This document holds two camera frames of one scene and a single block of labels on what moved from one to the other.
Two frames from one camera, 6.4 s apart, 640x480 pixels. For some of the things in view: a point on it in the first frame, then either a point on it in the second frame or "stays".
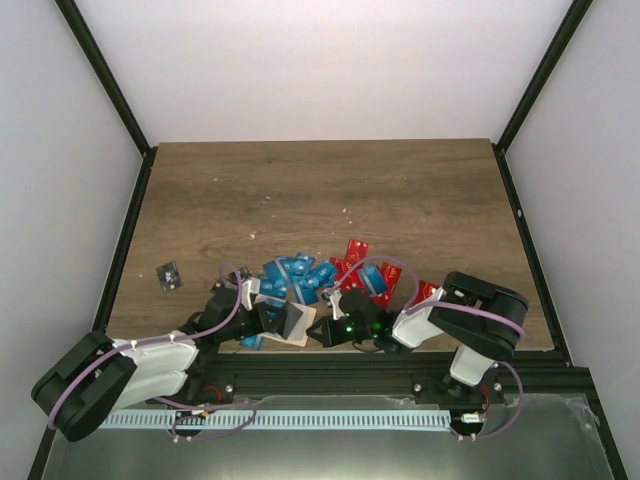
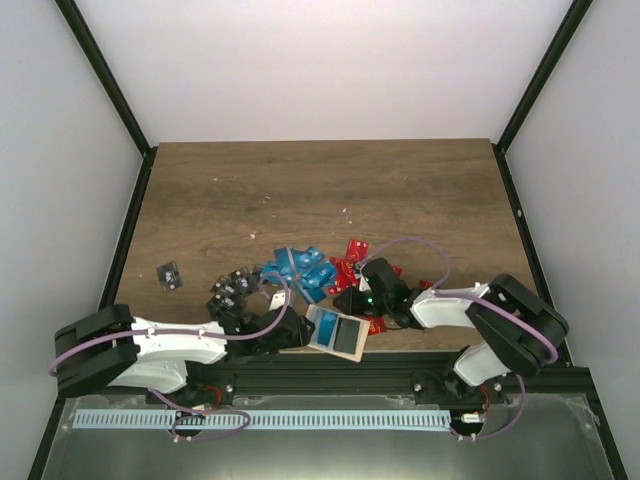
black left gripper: [264, 324] -> [301, 338]
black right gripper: [331, 339] -> [353, 304]
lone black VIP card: [169, 276] stays
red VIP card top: [357, 250] stays
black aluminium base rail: [221, 378] stays
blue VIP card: [274, 282] -> [285, 262]
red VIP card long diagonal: [342, 266] stays
